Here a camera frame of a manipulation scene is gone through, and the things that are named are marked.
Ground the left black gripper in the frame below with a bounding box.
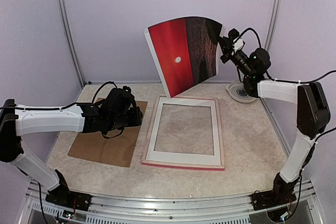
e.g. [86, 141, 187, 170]
[107, 106, 143, 131]

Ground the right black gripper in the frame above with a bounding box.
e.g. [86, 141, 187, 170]
[217, 34, 255, 77]

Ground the pink wooden picture frame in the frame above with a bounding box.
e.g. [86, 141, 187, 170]
[142, 95, 225, 171]

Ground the white photo mat border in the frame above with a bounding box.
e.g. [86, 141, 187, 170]
[142, 95, 225, 170]

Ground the red sunset sea photo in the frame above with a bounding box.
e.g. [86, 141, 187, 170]
[144, 16, 226, 98]

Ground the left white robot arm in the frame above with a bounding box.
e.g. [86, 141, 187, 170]
[1, 86, 143, 206]

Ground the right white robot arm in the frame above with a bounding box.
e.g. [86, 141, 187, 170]
[217, 29, 331, 205]

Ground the white swirl pattern plate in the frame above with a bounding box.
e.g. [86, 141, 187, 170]
[225, 82, 258, 104]

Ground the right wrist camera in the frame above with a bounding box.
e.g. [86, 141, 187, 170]
[228, 28, 245, 52]

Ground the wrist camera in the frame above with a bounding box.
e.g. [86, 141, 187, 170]
[228, 28, 245, 52]
[123, 86, 132, 93]

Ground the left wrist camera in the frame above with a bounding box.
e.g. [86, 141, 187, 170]
[123, 86, 132, 93]

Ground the right aluminium corner post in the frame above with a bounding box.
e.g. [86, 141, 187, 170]
[264, 0, 281, 53]

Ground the aluminium corner post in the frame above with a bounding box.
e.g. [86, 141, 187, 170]
[57, 0, 86, 88]
[264, 0, 281, 53]

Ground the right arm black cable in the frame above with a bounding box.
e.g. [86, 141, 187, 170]
[236, 27, 336, 83]

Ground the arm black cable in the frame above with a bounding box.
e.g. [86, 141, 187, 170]
[236, 27, 336, 83]
[0, 81, 119, 112]

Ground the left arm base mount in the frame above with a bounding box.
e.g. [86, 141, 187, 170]
[46, 170, 92, 211]

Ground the aluminium front rail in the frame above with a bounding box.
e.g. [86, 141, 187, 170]
[18, 179, 323, 224]

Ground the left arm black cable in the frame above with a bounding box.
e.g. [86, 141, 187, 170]
[0, 81, 119, 112]

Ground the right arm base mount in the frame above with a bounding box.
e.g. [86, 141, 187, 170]
[250, 173, 299, 210]

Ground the left aluminium corner post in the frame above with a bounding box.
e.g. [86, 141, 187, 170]
[57, 0, 86, 88]

